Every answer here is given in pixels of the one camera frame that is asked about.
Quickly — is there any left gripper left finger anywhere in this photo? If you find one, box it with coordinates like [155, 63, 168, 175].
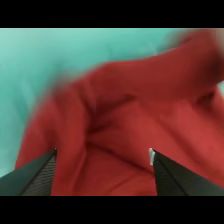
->
[0, 148, 58, 197]

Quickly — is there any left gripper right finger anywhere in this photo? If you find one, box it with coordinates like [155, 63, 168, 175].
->
[148, 148, 224, 197]

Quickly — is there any red garment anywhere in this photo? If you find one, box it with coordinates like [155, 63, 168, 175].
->
[14, 28, 224, 197]

